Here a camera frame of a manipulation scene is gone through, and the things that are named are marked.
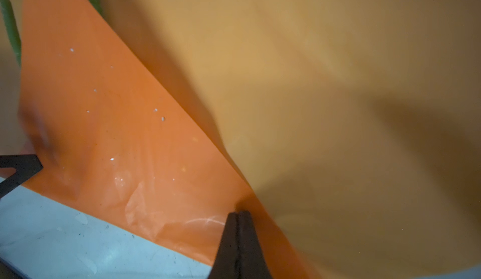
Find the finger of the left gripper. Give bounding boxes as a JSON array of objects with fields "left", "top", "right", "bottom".
[{"left": 1, "top": 154, "right": 43, "bottom": 198}]

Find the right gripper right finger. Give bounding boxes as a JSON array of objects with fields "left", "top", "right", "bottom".
[{"left": 237, "top": 211, "right": 273, "bottom": 279}]

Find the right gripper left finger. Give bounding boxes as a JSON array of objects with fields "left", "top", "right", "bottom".
[{"left": 208, "top": 213, "right": 239, "bottom": 279}]

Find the cream fake rose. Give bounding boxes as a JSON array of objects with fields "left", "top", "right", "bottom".
[{"left": 1, "top": 0, "right": 21, "bottom": 67}]

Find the orange wrapping paper sheet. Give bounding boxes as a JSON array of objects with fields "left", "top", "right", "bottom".
[{"left": 1, "top": 0, "right": 480, "bottom": 278}]

